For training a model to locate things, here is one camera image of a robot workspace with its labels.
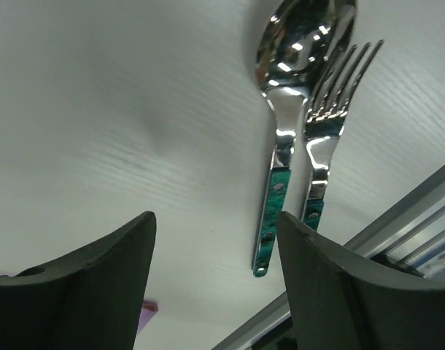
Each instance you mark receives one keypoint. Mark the aluminium mounting rail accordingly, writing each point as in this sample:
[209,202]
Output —
[409,237]

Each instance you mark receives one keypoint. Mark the spoon with teal handle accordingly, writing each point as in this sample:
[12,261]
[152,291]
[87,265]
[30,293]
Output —
[292,55]

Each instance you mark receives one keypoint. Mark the purple printed placemat cloth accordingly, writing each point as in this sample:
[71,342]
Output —
[148,310]

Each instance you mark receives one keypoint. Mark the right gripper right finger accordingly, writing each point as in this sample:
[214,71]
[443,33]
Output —
[341,300]

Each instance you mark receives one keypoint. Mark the fork with teal handle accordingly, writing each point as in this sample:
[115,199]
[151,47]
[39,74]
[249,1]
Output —
[325,121]

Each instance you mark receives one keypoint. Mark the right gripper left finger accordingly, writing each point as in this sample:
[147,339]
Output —
[90,298]

